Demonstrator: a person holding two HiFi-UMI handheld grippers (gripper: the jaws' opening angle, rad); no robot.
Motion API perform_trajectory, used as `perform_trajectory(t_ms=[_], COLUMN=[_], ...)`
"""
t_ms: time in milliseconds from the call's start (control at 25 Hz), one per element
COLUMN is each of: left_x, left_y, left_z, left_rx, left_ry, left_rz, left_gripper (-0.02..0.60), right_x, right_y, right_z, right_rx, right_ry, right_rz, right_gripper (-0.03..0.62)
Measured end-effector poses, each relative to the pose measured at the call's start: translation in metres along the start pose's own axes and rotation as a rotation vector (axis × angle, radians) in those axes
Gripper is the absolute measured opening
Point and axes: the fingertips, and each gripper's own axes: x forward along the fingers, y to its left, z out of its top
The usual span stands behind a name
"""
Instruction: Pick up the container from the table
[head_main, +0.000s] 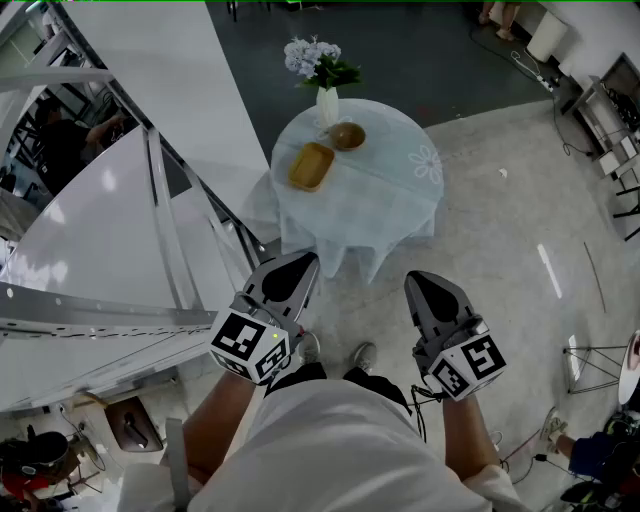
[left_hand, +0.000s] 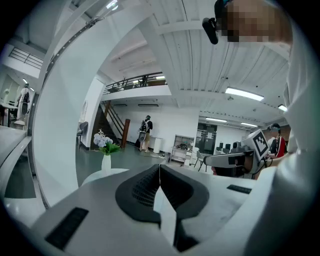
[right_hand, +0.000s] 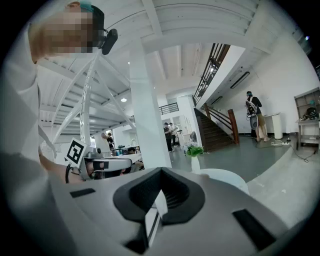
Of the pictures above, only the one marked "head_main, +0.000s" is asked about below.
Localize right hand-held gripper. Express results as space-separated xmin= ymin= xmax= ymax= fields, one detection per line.
xmin=403 ymin=270 xmax=508 ymax=403

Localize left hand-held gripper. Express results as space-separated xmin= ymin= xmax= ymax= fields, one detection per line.
xmin=209 ymin=252 xmax=322 ymax=386

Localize yellow rectangular tray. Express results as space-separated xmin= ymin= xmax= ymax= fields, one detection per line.
xmin=287 ymin=141 xmax=336 ymax=193

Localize person's right forearm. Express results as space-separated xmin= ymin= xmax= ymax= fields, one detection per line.
xmin=441 ymin=393 xmax=502 ymax=482

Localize person's left forearm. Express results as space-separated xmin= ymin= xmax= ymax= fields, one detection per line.
xmin=182 ymin=368 xmax=272 ymax=482

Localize person's left grey shoe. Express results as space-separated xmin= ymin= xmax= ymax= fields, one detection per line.
xmin=298 ymin=331 xmax=322 ymax=366

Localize person's grey shoe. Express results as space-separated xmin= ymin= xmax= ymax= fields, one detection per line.
xmin=351 ymin=341 xmax=378 ymax=374
xmin=298 ymin=331 xmax=322 ymax=366

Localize person's right grey shoe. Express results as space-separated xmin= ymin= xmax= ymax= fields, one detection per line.
xmin=351 ymin=341 xmax=378 ymax=374

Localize person's black trousers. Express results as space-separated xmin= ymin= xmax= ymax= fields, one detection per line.
xmin=272 ymin=362 xmax=412 ymax=417

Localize round table with floral tablecloth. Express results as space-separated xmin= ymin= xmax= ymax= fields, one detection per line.
xmin=269 ymin=98 xmax=445 ymax=286

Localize white metal staircase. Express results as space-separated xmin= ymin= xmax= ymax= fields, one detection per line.
xmin=0 ymin=0 xmax=284 ymax=414

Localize brown wooden bowl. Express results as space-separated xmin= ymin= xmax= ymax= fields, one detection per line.
xmin=329 ymin=121 xmax=367 ymax=153

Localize person's white shirt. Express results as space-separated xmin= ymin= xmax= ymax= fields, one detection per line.
xmin=117 ymin=377 xmax=531 ymax=512

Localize metal-legged stool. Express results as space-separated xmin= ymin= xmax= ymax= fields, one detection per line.
xmin=562 ymin=328 xmax=640 ymax=407

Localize white ribbed vase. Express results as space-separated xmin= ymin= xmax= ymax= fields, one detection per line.
xmin=315 ymin=85 xmax=340 ymax=130

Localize brown seat chair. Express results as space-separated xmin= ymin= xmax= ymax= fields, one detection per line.
xmin=103 ymin=396 xmax=165 ymax=454

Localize black folding stand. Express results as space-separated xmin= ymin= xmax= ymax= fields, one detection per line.
xmin=611 ymin=172 xmax=640 ymax=242

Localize pale blue flower bouquet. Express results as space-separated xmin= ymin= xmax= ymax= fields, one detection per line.
xmin=283 ymin=34 xmax=363 ymax=93

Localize metal shelf unit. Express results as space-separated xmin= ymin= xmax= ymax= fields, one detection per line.
xmin=563 ymin=52 xmax=640 ymax=177

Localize white power strip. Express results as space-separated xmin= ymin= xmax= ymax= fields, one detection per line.
xmin=509 ymin=48 xmax=562 ymax=94

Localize white trash bin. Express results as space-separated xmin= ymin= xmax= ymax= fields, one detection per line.
xmin=526 ymin=11 xmax=570 ymax=64

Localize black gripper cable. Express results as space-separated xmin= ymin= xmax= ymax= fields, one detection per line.
xmin=409 ymin=383 xmax=432 ymax=444

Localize grey shoulder strap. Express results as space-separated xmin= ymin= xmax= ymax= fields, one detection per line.
xmin=163 ymin=417 xmax=192 ymax=512

